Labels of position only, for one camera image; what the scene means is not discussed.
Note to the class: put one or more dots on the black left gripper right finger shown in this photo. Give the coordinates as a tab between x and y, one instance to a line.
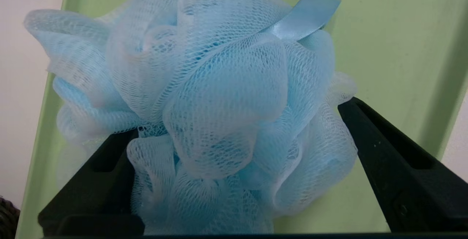
413	187

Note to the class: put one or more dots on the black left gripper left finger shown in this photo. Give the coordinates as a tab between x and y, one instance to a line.
91	195

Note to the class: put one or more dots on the light blue mesh bath sponge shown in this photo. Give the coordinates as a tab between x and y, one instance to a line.
219	103

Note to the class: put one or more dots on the dark brown wicker basket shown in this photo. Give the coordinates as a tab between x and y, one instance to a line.
7	219

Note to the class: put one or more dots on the light green plastic tray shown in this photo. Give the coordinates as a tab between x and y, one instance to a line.
395	48

